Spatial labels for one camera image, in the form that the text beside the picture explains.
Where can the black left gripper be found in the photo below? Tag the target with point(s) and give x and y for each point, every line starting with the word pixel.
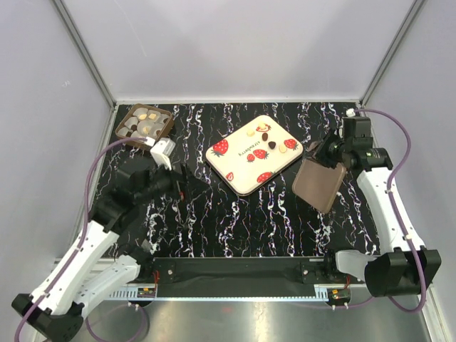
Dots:
pixel 183 184

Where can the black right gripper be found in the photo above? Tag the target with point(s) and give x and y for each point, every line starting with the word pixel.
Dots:
pixel 318 154

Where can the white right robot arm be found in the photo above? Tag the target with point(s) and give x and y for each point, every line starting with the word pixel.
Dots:
pixel 404 266

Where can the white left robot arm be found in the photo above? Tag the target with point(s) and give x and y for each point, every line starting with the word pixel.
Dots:
pixel 60 305

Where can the brown chocolate box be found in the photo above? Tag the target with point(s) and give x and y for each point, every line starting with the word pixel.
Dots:
pixel 158 124

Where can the strawberry print tray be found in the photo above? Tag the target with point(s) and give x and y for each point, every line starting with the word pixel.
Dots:
pixel 246 163

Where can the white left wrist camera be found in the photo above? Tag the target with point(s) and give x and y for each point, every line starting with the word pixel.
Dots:
pixel 161 152

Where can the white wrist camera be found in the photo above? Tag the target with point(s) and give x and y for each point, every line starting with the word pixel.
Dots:
pixel 350 113
pixel 161 152

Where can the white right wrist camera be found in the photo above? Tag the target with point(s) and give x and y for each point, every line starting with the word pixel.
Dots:
pixel 350 113

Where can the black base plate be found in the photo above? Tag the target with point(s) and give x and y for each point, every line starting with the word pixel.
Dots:
pixel 239 277

